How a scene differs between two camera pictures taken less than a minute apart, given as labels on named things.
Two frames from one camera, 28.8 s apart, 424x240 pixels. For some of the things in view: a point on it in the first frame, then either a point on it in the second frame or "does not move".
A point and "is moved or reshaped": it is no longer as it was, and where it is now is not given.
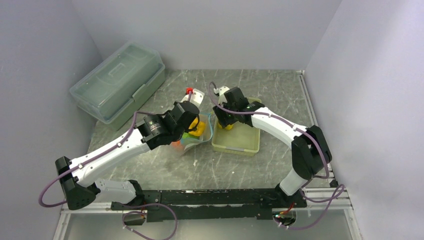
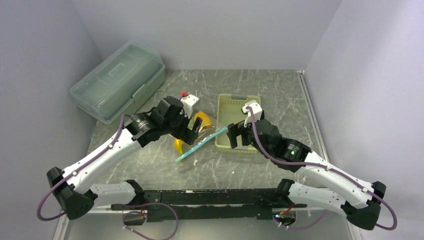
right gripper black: (223, 120) → (232, 133)
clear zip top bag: (202, 132) is moved or reshaped
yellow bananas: (228, 127) → (178, 144)
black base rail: (216, 204) does not move
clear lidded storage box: (114, 91) does not move
